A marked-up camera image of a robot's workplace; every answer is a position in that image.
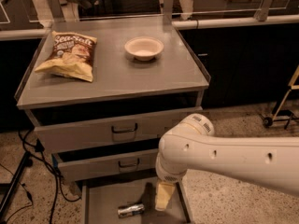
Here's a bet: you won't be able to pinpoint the grey drawer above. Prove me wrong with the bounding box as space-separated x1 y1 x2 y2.
81 169 194 224
58 148 158 181
35 106 202 153

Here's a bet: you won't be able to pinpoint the grey middle drawer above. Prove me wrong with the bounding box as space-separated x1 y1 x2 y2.
58 148 158 181

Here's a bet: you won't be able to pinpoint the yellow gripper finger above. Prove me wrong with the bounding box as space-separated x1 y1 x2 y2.
155 180 176 211

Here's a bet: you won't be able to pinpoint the grey top drawer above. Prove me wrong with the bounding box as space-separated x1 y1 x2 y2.
35 106 202 153

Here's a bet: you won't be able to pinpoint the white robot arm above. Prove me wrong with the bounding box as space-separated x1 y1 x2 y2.
155 113 299 211

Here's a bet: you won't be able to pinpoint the black floor cables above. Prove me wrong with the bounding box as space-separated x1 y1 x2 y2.
0 129 82 224

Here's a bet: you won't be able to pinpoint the grey drawer cabinet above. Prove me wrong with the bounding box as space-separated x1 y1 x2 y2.
14 15 211 224

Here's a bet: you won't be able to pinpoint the black tripod leg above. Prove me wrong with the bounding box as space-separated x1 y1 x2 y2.
0 151 30 220

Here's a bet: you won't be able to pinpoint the wheeled cart frame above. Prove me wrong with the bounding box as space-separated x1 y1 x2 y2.
263 65 299 129

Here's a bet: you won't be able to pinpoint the sea salt chips bag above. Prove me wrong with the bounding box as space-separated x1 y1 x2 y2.
35 31 97 82

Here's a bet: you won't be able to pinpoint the white paper bowl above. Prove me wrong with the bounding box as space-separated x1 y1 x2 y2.
124 36 164 62

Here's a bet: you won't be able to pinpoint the grey bottom drawer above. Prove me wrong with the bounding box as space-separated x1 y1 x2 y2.
81 169 194 224

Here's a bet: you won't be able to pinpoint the silver redbull can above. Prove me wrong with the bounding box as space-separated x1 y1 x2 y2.
118 203 145 218

